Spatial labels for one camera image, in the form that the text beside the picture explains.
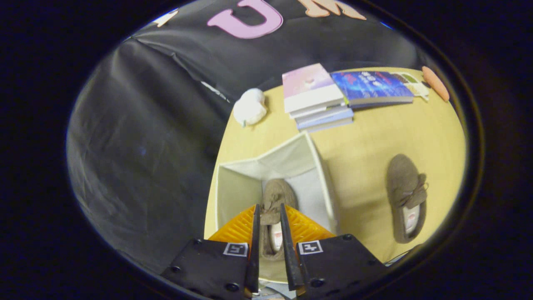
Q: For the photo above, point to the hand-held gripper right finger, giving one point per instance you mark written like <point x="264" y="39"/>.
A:
<point x="289" y="250"/>

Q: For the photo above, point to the brown fuzzy shoe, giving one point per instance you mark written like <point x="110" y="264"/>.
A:
<point x="403" y="179"/>
<point x="275" y="193"/>

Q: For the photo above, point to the pink cover book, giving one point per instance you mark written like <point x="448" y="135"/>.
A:
<point x="310" y="85"/>

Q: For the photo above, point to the white plush toy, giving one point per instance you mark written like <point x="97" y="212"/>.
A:
<point x="250" y="108"/>

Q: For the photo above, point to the pale blue book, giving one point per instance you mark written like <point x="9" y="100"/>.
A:
<point x="327" y="121"/>

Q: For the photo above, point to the white tape strip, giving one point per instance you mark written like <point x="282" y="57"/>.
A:
<point x="215" y="91"/>

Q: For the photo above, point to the black backdrop cloth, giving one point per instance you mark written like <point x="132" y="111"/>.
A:
<point x="158" y="137"/>

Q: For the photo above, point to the orange toy carrot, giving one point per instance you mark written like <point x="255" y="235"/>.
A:
<point x="436" y="83"/>

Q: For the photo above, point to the blue cover book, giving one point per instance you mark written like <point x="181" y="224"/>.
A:
<point x="370" y="86"/>

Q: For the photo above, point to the white fabric storage box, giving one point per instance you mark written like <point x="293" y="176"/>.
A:
<point x="300" y="162"/>

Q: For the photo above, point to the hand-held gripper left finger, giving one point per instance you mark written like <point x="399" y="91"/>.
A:
<point x="255" y="250"/>

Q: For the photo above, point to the grey book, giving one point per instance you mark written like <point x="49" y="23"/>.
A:
<point x="322" y="111"/>

